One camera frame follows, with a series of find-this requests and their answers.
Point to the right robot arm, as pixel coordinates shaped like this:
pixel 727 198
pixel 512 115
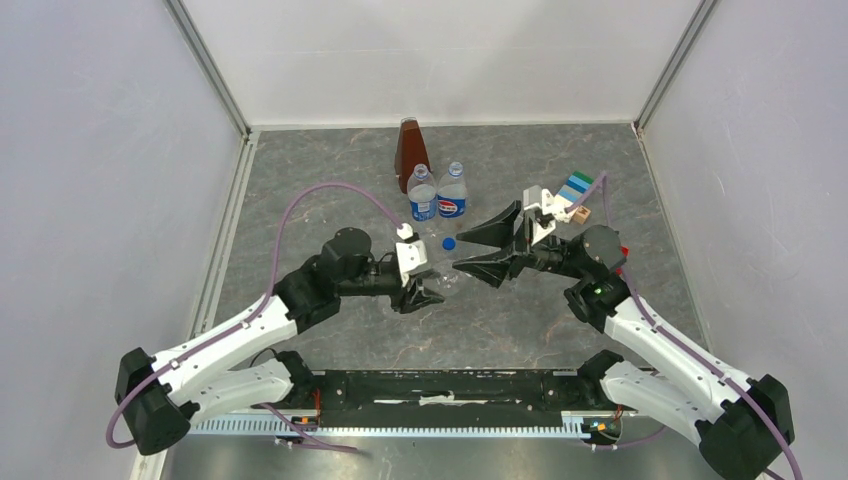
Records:
pixel 739 425

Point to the aluminium frame post right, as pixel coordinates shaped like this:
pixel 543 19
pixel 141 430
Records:
pixel 686 42

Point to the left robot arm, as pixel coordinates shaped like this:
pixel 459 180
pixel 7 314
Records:
pixel 160 397

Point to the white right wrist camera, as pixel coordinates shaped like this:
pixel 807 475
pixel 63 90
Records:
pixel 542 210

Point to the light wooden cube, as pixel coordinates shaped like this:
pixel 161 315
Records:
pixel 581 215

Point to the blue green stacked block toy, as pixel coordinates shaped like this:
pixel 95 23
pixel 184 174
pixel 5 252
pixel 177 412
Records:
pixel 575 186

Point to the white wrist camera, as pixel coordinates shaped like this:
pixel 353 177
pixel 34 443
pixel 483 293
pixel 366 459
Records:
pixel 410 252
pixel 542 210

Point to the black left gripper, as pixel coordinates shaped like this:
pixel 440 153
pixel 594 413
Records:
pixel 418 298

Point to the brown wooden metronome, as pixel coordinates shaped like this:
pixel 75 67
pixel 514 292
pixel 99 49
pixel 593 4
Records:
pixel 410 151

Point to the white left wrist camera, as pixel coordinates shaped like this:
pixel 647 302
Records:
pixel 410 252

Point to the Pepsi bottle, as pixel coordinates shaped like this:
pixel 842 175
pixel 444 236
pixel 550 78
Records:
pixel 452 192
pixel 421 192

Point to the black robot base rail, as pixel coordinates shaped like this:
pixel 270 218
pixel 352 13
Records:
pixel 494 400

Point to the aluminium frame post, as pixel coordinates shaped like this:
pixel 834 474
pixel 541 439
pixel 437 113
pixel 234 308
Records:
pixel 199 49
pixel 686 42

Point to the clear unlabelled plastic bottle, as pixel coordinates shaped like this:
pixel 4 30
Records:
pixel 446 280

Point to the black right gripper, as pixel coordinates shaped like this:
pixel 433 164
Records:
pixel 495 266

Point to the aluminium frame post left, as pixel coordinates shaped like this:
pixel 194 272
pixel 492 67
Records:
pixel 199 49

